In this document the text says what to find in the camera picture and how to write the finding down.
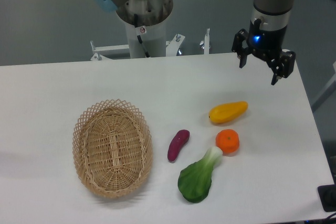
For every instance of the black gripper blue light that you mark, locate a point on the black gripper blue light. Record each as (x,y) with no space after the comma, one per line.
(267,46)

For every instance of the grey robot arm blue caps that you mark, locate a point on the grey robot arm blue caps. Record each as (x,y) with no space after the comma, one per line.
(273,14)

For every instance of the green bok choy vegetable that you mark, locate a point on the green bok choy vegetable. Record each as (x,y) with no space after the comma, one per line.
(195,180)

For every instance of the yellow papaya fruit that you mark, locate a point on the yellow papaya fruit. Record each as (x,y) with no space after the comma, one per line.
(227,112)

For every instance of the orange tangerine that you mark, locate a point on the orange tangerine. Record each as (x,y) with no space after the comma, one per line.
(228,141)

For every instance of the purple eggplant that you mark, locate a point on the purple eggplant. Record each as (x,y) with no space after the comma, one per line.
(176,144)

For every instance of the black device at table edge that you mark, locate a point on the black device at table edge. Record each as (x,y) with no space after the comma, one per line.
(327,197)

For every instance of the oval woven wicker basket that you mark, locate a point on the oval woven wicker basket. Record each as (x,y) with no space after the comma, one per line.
(112,148)

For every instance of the white metal mounting frame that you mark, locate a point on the white metal mounting frame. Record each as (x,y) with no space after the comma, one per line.
(173,48)

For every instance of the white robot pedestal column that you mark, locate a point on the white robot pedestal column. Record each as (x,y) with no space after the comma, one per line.
(145,25)

